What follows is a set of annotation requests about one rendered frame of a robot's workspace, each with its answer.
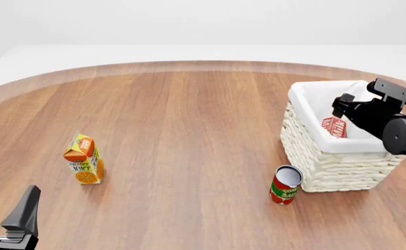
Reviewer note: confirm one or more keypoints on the red milk carton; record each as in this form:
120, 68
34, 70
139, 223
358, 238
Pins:
335, 127

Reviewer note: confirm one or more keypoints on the white woven basket with liner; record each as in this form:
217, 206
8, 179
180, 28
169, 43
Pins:
334, 166

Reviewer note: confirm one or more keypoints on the red tomato sauce tin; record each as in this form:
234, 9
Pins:
285, 186

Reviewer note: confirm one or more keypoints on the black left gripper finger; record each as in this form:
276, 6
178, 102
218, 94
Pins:
24, 213

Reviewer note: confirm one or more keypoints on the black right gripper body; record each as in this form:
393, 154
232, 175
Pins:
344, 105

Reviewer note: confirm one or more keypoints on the flat black plate on stalk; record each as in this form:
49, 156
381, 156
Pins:
395, 92

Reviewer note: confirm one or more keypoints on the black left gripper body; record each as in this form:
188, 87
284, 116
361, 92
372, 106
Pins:
5, 243

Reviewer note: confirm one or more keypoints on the orange juice carton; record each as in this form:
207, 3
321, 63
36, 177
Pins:
84, 161

